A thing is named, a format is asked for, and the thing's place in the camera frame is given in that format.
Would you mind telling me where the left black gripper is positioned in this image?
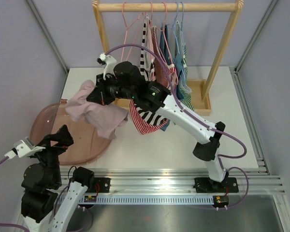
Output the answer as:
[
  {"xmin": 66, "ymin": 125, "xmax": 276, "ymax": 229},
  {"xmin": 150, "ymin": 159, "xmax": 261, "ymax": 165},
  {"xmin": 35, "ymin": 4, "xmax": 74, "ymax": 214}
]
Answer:
[{"xmin": 31, "ymin": 124, "xmax": 73, "ymax": 186}]

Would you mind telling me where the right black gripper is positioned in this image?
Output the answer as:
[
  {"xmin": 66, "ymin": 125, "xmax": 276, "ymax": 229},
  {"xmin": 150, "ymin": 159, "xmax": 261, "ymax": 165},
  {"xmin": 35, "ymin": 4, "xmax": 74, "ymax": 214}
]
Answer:
[{"xmin": 89, "ymin": 72, "xmax": 136, "ymax": 107}]

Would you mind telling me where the pink tank top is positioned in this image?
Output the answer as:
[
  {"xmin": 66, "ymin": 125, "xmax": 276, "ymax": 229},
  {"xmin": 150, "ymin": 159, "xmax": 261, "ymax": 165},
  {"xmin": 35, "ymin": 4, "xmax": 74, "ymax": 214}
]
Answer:
[{"xmin": 65, "ymin": 80, "xmax": 129, "ymax": 140}]

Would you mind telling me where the red white striped tank top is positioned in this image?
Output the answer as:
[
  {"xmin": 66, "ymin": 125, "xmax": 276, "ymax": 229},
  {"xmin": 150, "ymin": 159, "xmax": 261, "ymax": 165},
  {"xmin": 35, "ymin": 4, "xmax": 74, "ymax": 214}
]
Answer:
[{"xmin": 130, "ymin": 25, "xmax": 177, "ymax": 135}]

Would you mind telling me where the black white striped tank top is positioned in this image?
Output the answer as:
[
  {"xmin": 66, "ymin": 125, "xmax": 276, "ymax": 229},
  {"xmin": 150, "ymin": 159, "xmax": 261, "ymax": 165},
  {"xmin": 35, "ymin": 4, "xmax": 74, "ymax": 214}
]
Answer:
[{"xmin": 129, "ymin": 15, "xmax": 171, "ymax": 132}]

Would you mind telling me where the pink wire hanger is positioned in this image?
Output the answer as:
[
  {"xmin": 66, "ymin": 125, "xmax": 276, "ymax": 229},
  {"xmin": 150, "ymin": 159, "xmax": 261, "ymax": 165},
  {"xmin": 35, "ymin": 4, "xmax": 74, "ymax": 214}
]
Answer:
[
  {"xmin": 155, "ymin": 3, "xmax": 178, "ymax": 88},
  {"xmin": 140, "ymin": 15, "xmax": 156, "ymax": 81},
  {"xmin": 120, "ymin": 2, "xmax": 144, "ymax": 62}
]

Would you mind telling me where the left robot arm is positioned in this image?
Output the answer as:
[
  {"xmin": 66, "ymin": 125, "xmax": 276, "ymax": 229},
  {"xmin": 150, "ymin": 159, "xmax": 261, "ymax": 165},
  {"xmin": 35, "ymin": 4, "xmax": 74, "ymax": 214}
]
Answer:
[{"xmin": 16, "ymin": 125, "xmax": 95, "ymax": 232}]

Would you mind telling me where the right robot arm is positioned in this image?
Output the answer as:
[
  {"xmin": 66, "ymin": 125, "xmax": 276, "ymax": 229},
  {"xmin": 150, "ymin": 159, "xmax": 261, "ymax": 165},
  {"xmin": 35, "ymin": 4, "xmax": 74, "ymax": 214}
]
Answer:
[{"xmin": 87, "ymin": 61, "xmax": 228, "ymax": 193}]

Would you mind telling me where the blue tank top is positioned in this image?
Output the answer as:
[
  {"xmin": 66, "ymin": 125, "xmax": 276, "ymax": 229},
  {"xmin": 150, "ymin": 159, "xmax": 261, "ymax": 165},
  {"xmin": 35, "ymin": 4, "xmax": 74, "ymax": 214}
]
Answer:
[{"xmin": 159, "ymin": 24, "xmax": 185, "ymax": 101}]

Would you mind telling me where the green white striped tank top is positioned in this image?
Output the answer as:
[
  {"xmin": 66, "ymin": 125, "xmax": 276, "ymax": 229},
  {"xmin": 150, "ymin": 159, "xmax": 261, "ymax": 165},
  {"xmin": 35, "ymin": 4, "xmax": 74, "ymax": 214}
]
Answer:
[{"xmin": 173, "ymin": 20, "xmax": 194, "ymax": 110}]

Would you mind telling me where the pink plastic basin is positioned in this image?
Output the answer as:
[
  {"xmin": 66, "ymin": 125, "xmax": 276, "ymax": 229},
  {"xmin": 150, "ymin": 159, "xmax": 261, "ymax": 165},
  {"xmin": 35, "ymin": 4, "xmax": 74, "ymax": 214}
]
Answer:
[{"xmin": 29, "ymin": 99, "xmax": 111, "ymax": 166}]

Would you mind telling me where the wooden clothes rack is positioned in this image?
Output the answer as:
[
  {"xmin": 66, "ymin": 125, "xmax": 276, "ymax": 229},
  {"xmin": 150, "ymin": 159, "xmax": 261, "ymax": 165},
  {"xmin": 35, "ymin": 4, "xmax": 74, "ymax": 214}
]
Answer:
[{"xmin": 92, "ymin": 0, "xmax": 244, "ymax": 116}]

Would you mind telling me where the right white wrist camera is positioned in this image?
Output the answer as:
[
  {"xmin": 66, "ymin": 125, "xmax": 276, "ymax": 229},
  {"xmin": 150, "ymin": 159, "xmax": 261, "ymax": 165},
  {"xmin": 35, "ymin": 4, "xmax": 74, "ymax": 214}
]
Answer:
[{"xmin": 97, "ymin": 53, "xmax": 117, "ymax": 80}]

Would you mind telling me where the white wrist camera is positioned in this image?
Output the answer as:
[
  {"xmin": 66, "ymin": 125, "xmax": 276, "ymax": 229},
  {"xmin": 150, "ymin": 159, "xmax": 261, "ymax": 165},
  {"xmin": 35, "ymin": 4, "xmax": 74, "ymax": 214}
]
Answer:
[
  {"xmin": 4, "ymin": 137, "xmax": 45, "ymax": 160},
  {"xmin": 97, "ymin": 53, "xmax": 117, "ymax": 80}
]

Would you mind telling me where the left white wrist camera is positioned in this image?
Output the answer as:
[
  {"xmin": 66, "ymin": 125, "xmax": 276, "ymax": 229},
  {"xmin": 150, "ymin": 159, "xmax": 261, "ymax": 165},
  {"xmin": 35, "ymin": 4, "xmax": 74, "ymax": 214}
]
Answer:
[{"xmin": 4, "ymin": 137, "xmax": 45, "ymax": 160}]

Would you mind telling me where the white slotted cable duct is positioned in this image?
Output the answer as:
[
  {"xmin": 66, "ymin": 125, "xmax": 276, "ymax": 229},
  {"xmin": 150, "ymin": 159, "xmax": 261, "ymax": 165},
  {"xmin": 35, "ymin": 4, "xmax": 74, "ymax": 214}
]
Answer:
[{"xmin": 79, "ymin": 195, "xmax": 214, "ymax": 205}]

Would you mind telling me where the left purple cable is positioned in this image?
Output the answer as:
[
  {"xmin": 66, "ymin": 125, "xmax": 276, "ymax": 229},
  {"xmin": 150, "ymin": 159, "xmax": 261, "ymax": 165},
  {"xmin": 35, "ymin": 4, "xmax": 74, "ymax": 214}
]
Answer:
[{"xmin": 0, "ymin": 156, "xmax": 27, "ymax": 232}]

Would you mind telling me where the purple cable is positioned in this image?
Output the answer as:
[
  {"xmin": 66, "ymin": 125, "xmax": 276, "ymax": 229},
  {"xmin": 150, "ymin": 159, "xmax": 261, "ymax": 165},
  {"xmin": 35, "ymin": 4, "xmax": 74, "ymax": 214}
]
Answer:
[
  {"xmin": 0, "ymin": 156, "xmax": 27, "ymax": 232},
  {"xmin": 105, "ymin": 43, "xmax": 251, "ymax": 210}
]

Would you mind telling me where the aluminium mounting rail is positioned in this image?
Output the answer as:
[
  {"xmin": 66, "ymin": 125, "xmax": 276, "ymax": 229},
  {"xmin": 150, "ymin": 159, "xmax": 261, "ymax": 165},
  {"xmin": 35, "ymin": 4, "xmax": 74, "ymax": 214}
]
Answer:
[{"xmin": 58, "ymin": 169, "xmax": 286, "ymax": 196}]

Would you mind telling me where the blue wire hanger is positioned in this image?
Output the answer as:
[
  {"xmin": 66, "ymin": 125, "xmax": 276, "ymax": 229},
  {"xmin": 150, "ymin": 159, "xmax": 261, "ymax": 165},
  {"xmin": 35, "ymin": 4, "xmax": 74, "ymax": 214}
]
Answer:
[
  {"xmin": 171, "ymin": 2, "xmax": 179, "ymax": 31},
  {"xmin": 180, "ymin": 1, "xmax": 185, "ymax": 31}
]

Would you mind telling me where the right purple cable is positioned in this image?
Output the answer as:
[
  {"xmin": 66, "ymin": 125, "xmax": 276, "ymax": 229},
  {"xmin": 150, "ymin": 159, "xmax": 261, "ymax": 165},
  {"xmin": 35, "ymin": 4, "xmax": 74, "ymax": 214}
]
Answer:
[{"xmin": 105, "ymin": 43, "xmax": 251, "ymax": 210}]

